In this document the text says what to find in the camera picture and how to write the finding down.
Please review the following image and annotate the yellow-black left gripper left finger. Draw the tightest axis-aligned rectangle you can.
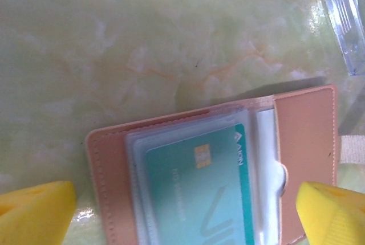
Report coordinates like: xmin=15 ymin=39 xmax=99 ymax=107
xmin=0 ymin=181 xmax=76 ymax=245

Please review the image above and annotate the teal credit card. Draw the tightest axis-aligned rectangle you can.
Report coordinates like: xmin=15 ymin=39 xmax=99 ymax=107
xmin=145 ymin=122 xmax=256 ymax=245

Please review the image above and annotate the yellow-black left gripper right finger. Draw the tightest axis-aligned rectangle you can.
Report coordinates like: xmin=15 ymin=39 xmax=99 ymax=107
xmin=296 ymin=181 xmax=365 ymax=245

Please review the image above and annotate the clear acrylic card stand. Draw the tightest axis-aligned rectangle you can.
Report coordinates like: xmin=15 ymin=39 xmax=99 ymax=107
xmin=315 ymin=0 xmax=365 ymax=78

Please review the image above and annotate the pink leather card holder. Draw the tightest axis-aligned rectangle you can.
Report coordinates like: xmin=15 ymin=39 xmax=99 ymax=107
xmin=85 ymin=84 xmax=365 ymax=245

